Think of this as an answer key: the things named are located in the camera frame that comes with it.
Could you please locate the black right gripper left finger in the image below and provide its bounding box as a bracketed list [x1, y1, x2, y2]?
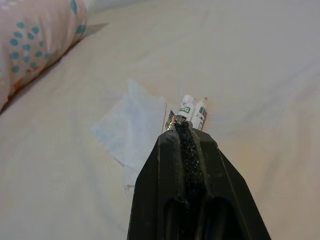
[126, 123, 193, 240]

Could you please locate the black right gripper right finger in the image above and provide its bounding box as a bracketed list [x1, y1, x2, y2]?
[186, 121, 273, 240]

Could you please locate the bed mattress with cream sheet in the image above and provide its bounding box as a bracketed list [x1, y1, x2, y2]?
[0, 0, 320, 240]

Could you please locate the white green wrapper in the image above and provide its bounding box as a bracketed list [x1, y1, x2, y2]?
[162, 93, 210, 133]

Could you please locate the white paper tissue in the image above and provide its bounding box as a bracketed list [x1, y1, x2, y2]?
[90, 79, 167, 167]

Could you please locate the pink pillow with orange patches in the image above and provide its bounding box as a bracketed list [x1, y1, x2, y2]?
[0, 0, 90, 113]

